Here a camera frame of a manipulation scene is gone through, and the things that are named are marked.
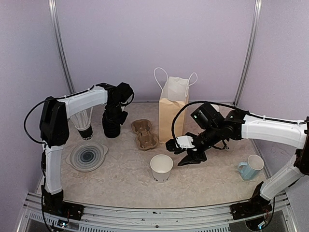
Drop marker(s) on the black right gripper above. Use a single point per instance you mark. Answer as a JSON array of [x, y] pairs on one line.
[[193, 157]]

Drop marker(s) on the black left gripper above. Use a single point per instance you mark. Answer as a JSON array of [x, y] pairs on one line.
[[120, 120]]

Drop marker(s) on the white paper coffee cup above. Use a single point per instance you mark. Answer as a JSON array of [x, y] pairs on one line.
[[161, 166]]

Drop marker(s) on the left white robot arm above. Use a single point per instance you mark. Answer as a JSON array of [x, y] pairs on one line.
[[55, 131]]

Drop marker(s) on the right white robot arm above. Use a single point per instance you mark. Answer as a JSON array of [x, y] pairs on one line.
[[240, 124]]

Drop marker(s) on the brown paper takeout bag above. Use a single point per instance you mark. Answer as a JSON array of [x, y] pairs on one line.
[[174, 96]]

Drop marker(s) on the stack of black cup lids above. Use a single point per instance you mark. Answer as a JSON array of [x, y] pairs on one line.
[[111, 129]]

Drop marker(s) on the brown cardboard cup carrier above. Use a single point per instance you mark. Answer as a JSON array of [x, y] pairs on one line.
[[145, 139]]

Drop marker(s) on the black cup holding straws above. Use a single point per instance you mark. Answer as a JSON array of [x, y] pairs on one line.
[[86, 133]]

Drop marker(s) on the stack of white paper cups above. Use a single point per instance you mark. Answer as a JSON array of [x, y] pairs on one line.
[[216, 107]]

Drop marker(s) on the light blue mug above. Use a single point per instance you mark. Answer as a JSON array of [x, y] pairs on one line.
[[249, 169]]

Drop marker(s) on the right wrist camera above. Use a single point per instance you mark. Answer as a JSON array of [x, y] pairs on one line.
[[185, 142]]

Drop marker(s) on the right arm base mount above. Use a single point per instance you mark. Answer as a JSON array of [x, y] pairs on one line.
[[256, 205]]

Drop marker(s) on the aluminium front frame rail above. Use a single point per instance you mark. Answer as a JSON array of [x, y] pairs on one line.
[[96, 218]]

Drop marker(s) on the left aluminium corner post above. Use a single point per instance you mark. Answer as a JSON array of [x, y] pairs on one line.
[[60, 47]]

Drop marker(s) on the aluminium corner post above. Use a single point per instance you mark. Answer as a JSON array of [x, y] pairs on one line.
[[249, 52], [60, 47]]

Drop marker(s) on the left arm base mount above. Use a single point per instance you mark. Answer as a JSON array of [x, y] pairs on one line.
[[55, 205]]

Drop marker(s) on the right aluminium corner post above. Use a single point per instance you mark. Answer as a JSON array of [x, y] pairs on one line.
[[249, 52]]

